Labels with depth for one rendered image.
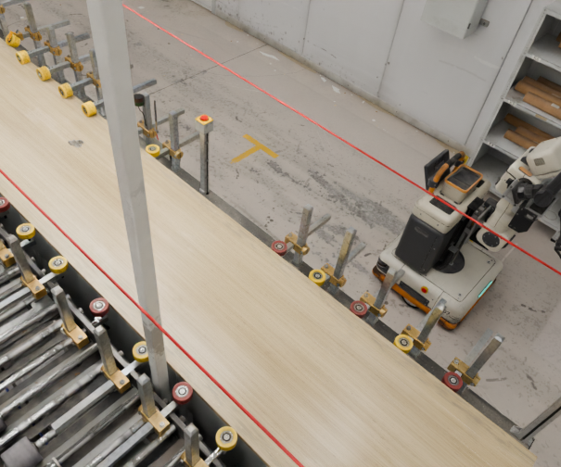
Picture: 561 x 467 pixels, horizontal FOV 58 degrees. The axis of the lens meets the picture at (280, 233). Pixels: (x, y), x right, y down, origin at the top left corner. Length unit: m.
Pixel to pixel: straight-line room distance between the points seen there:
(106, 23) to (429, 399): 1.81
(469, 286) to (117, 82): 2.83
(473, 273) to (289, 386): 1.86
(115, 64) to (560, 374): 3.33
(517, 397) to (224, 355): 2.03
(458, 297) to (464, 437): 1.38
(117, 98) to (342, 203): 3.17
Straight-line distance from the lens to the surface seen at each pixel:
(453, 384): 2.34
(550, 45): 4.28
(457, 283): 3.53
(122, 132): 1.22
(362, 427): 2.13
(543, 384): 3.73
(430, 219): 3.15
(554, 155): 2.87
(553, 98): 4.29
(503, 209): 3.15
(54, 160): 3.08
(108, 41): 1.10
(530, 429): 2.51
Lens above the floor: 2.82
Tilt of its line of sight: 47 degrees down
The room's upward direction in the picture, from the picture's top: 9 degrees clockwise
